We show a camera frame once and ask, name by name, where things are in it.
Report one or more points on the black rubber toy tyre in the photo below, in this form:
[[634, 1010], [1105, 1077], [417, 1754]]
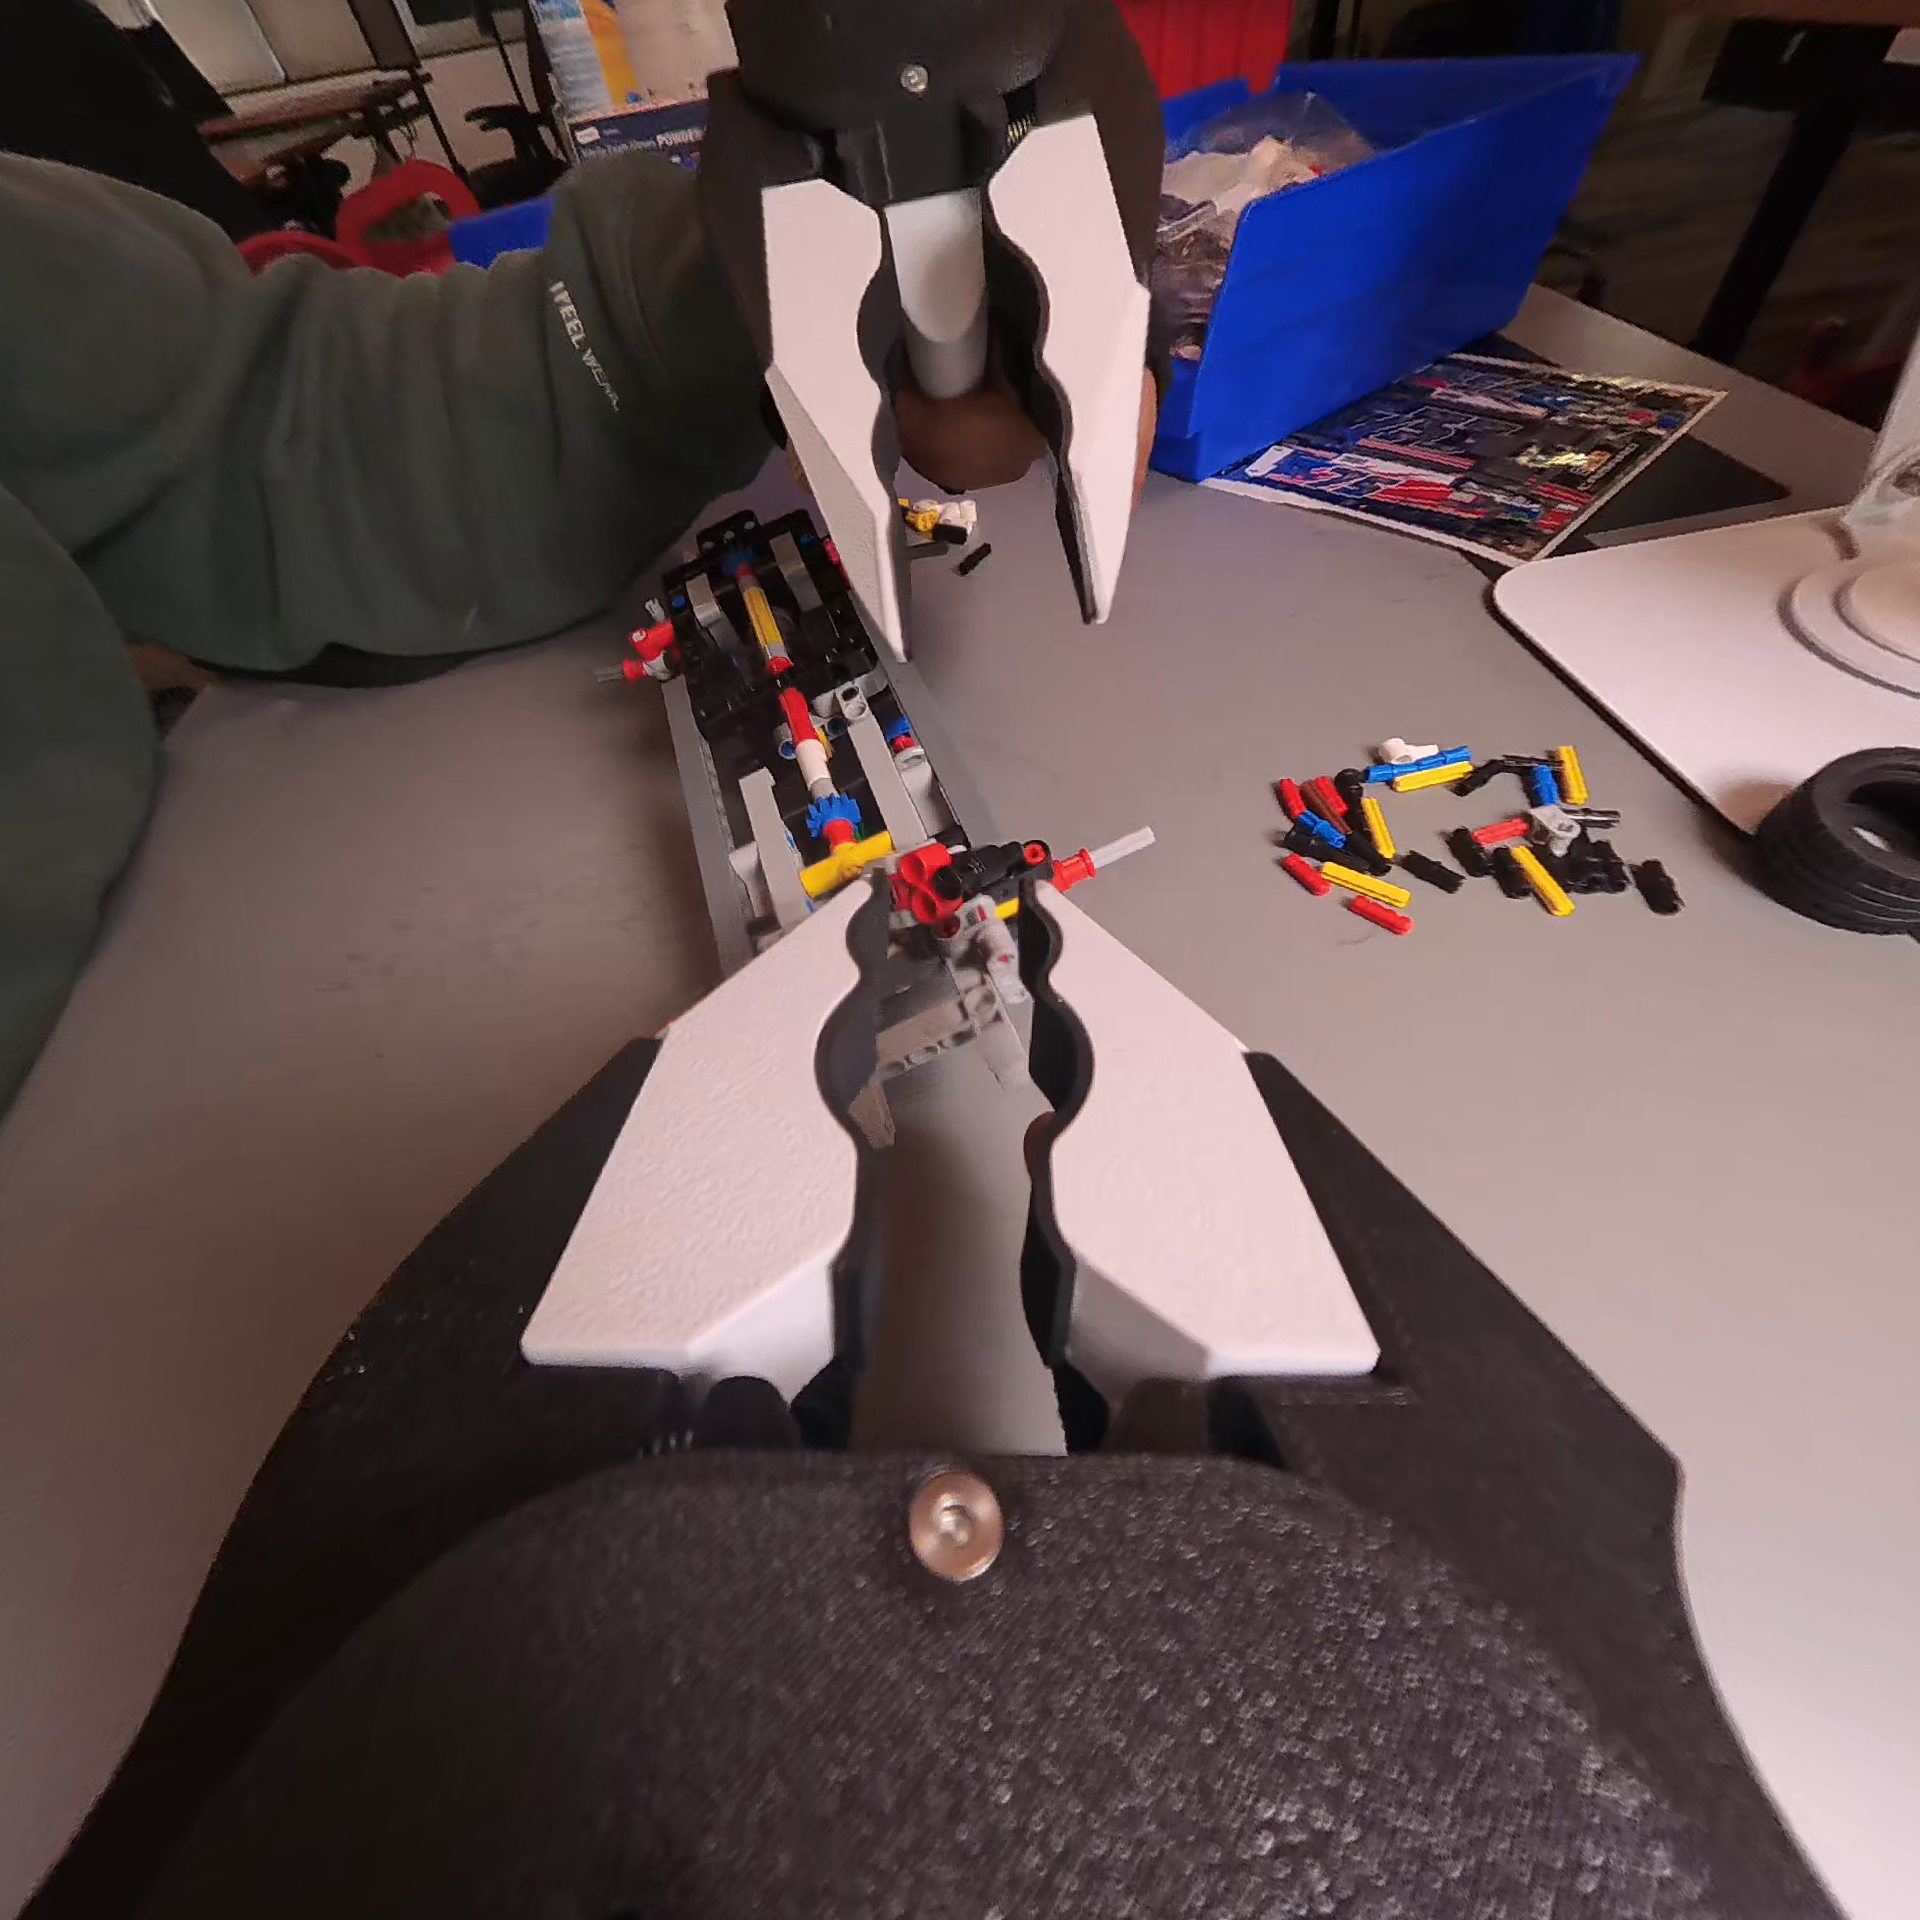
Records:
[[1844, 849]]

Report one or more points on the white book stand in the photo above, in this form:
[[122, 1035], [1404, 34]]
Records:
[[1650, 661]]

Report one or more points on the white blue labelled canister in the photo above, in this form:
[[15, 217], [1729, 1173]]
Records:
[[570, 54]]

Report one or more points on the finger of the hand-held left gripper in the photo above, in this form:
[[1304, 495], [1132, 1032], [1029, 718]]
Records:
[[825, 376], [1095, 329]]

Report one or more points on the small blue plastic bin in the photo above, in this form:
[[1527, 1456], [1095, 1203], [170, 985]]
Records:
[[504, 234]]

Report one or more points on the red plastic basket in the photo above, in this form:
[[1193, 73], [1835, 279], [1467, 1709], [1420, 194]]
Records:
[[397, 202]]

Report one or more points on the large blue plastic bin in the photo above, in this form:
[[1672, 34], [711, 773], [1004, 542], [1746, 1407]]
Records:
[[1395, 254]]

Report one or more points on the colourful sticker sheet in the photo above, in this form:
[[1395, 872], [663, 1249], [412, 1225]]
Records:
[[1471, 451]]

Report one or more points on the person's left forearm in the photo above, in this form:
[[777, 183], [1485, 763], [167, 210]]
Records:
[[376, 421]]

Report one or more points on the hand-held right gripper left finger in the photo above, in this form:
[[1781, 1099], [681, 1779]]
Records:
[[691, 1185]]

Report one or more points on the pile of loose lego pins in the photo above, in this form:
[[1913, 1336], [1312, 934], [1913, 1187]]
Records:
[[1441, 840]]

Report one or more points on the red plastic bin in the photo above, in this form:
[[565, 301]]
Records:
[[1201, 45]]

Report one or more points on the wooden top standing desk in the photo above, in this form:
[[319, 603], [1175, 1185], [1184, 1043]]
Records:
[[1800, 149]]

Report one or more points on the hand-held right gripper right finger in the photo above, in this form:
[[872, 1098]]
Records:
[[1201, 1200]]

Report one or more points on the dark flat pad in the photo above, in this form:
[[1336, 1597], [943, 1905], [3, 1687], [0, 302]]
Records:
[[1711, 487]]

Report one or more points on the lego car chassis assembly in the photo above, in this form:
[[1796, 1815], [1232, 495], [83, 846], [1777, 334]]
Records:
[[751, 600]]

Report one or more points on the blue white glove box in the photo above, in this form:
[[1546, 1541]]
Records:
[[645, 135]]

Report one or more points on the person's left hand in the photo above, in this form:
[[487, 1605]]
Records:
[[975, 442]]

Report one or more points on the clear bags of lego parts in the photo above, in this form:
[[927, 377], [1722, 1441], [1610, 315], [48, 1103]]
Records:
[[1259, 181]]

